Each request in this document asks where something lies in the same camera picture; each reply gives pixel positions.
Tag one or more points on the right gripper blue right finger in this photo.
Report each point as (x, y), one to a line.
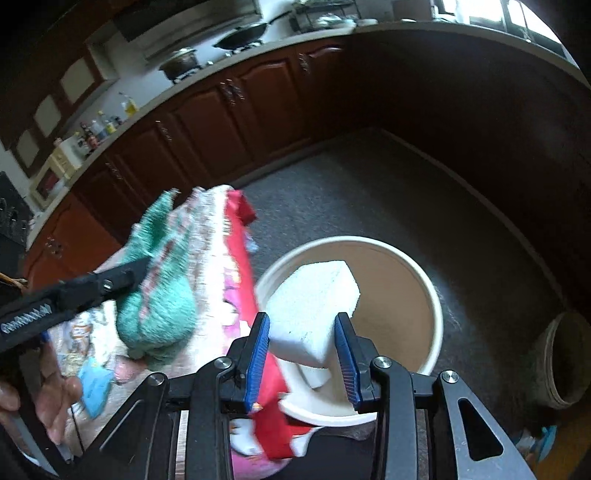
(351, 359)

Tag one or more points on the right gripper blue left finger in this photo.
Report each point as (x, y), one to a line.
(254, 357)

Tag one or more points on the white foam block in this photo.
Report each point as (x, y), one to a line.
(302, 315)

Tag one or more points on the green knitted cloth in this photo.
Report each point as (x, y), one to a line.
(158, 319)

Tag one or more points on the beige round trash bin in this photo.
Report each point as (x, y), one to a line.
(399, 310)

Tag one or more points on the wooden kitchen cabinets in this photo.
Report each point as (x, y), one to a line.
(226, 125)

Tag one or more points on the person's left hand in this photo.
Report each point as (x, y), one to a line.
(56, 395)

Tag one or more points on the red pink patterned cloth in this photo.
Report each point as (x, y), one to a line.
(89, 348)

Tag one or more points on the cream microwave oven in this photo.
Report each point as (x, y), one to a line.
(59, 168)

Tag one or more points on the yellow oil bottle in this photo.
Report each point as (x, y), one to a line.
(128, 104)

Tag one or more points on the steel cooking pot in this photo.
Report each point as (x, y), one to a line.
(179, 64)

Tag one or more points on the black wok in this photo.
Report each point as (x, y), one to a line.
(246, 35)

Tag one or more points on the wire dish rack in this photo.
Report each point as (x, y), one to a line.
(307, 16)

